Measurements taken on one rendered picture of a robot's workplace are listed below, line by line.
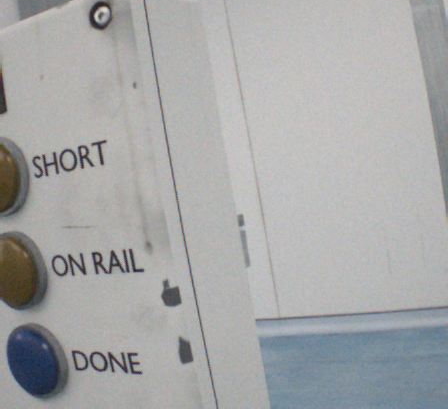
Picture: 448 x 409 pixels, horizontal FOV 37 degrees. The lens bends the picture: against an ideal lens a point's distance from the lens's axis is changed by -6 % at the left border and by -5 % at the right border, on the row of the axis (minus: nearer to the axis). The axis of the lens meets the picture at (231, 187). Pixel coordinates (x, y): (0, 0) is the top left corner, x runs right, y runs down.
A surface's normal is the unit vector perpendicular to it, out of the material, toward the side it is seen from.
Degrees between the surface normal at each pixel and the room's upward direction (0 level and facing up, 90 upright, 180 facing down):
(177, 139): 90
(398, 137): 90
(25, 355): 87
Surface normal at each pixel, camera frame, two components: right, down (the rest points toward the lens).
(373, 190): -0.48, 0.13
